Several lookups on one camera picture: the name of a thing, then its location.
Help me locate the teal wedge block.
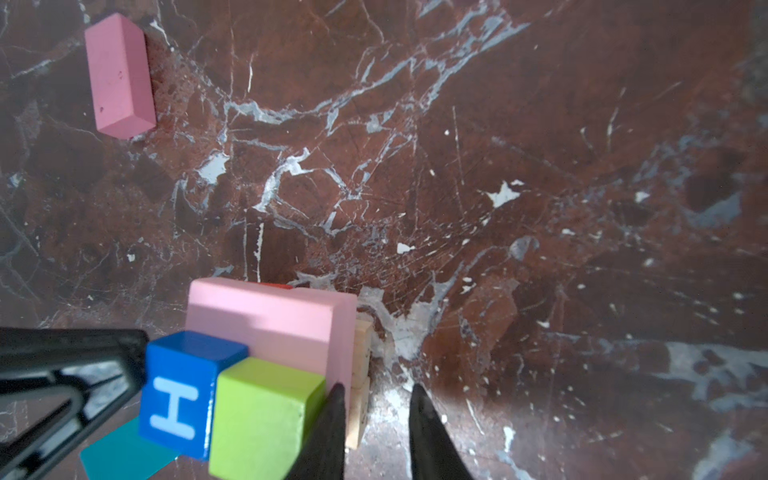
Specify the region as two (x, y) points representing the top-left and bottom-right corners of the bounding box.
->
(80, 418), (180, 480)

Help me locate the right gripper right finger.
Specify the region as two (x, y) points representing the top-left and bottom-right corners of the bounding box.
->
(408, 384), (472, 480)

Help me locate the green cube block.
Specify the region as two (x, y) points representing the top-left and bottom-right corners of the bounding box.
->
(209, 357), (326, 479)

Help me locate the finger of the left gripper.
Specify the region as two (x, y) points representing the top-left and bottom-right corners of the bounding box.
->
(1, 327), (149, 479)

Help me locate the natural wood block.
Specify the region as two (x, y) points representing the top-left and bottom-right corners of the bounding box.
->
(345, 377), (371, 450)
(351, 312), (374, 389)

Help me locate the red rectangular block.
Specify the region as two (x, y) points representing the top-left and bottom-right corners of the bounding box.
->
(258, 283), (295, 290)

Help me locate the pink block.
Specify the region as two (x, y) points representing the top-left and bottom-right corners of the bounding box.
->
(185, 277), (358, 390)
(84, 13), (156, 140)

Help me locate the blue letter cube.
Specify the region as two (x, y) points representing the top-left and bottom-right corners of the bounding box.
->
(139, 331), (248, 461)

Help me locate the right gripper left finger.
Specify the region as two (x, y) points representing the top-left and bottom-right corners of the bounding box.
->
(285, 383), (347, 480)

